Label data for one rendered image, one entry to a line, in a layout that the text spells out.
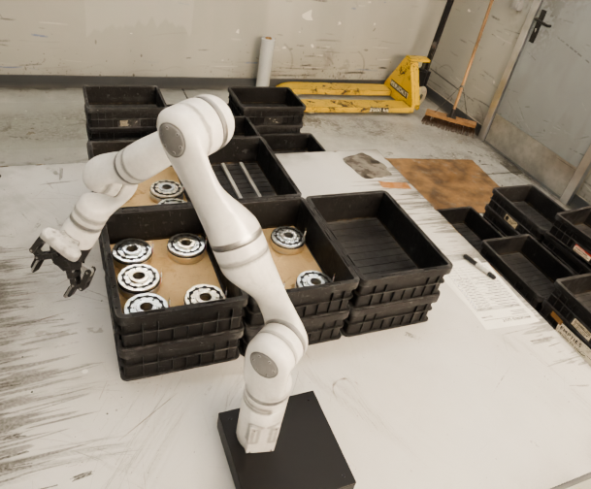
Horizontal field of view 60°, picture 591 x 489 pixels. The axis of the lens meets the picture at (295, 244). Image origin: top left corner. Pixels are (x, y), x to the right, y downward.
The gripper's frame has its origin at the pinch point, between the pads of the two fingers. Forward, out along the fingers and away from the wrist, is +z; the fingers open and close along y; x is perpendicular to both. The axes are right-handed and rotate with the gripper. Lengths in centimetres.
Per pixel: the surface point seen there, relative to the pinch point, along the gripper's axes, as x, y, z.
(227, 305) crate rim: -8.6, -34.6, -18.7
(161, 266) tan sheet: -25.2, -14.4, -4.0
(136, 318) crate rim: 3.5, -21.0, -9.7
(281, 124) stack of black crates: -207, 4, -6
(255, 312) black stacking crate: -15.1, -41.2, -17.5
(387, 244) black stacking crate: -65, -63, -36
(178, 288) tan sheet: -19.4, -22.1, -5.8
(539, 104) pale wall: -353, -129, -107
